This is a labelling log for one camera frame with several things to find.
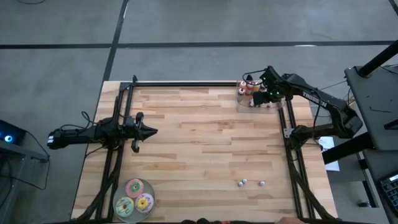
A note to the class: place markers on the large red-orange coloring bottle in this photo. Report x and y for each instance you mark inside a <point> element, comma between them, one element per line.
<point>249,85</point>

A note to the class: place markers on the yellow frosted donut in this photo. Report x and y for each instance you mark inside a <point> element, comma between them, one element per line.
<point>149,207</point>

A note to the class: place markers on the black cart leg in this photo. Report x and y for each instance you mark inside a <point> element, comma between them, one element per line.
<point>345,151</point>

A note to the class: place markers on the white paper sheet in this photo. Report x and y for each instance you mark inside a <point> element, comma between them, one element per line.
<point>331,161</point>

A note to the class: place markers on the clear plastic container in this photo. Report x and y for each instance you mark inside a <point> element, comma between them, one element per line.
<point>245,107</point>

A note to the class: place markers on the grey side table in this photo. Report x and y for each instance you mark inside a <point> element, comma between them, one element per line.
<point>21,152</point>

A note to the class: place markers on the large yellow coloring bottle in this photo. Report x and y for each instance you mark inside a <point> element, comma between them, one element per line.
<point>242,83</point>

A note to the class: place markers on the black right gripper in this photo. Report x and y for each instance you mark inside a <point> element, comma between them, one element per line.
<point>260,98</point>

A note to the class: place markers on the large amber coloring bottle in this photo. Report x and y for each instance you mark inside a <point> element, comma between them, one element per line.
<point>256,86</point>

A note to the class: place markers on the pink frosted donut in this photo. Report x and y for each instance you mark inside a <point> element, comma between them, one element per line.
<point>129,186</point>

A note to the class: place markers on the person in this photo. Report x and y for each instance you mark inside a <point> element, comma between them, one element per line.
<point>202,221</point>

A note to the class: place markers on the person's hand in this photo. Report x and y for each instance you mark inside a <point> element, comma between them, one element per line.
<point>289,221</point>

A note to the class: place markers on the black aluminium rig frame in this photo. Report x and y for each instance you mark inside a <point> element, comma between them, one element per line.
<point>186,84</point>

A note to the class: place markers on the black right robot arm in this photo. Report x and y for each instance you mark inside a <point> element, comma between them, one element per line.
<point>314,96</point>

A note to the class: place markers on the clear glass plate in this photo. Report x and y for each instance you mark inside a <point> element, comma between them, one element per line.
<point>148,189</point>

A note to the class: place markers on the black computer blue light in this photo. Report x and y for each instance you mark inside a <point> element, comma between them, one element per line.
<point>15,133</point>

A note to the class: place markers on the black cart pole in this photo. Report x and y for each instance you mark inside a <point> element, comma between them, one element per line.
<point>377,59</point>

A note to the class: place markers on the equipment cart table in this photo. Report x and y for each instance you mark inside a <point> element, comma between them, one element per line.
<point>373,102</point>

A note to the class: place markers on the small green dropper bottle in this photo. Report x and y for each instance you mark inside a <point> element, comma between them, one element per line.
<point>251,103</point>

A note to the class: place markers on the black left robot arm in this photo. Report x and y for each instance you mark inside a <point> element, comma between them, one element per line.
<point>77,135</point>

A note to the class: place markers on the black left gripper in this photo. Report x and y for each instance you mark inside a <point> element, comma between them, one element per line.
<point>138,133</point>

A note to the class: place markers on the green frosted donut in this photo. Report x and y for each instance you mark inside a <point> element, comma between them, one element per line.
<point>119,210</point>

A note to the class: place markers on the large red coloring bottle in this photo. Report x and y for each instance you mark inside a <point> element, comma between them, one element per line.
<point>241,91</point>

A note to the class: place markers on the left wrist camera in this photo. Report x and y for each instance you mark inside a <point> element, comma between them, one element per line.
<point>129,122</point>

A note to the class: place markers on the blue-lit keyboard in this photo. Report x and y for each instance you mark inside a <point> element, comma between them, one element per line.
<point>392,189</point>

